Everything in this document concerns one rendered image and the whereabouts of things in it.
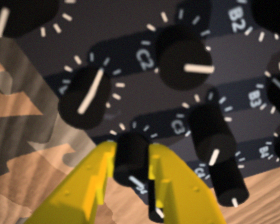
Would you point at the black knob box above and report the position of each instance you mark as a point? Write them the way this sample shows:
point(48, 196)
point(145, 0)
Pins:
point(135, 72)

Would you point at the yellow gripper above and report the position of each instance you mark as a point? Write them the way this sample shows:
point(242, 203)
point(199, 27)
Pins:
point(182, 194)

